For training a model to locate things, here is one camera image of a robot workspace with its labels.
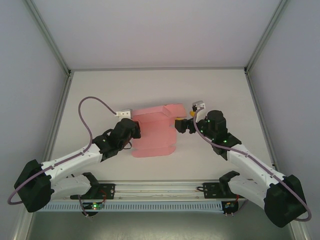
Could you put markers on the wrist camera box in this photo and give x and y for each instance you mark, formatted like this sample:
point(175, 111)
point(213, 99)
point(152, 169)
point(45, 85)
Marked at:
point(123, 113)
point(198, 104)

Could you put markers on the aluminium frame crossbar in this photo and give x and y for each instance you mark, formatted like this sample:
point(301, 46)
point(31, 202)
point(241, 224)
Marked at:
point(157, 68)

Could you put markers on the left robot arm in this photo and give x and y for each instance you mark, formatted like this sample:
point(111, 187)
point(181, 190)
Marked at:
point(72, 160)

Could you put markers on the black rail stopper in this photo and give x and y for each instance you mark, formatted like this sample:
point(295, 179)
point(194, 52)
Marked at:
point(200, 187)

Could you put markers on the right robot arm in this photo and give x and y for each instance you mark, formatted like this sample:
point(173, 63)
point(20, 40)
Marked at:
point(250, 165)

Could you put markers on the aluminium table side rail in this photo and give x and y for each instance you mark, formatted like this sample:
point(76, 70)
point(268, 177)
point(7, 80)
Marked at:
point(58, 120)
point(260, 117)

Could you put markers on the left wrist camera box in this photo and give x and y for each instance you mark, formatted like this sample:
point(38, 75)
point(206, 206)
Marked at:
point(123, 113)

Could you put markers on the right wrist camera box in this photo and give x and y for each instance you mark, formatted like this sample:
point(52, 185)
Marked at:
point(198, 104)

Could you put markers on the aluminium frame post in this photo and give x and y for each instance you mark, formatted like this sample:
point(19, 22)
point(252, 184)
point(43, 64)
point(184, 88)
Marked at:
point(47, 35)
point(21, 230)
point(266, 35)
point(298, 232)

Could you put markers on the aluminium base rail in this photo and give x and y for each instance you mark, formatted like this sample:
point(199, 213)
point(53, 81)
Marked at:
point(160, 190)

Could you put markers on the pink paper box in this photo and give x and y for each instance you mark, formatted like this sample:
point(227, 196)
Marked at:
point(155, 135)

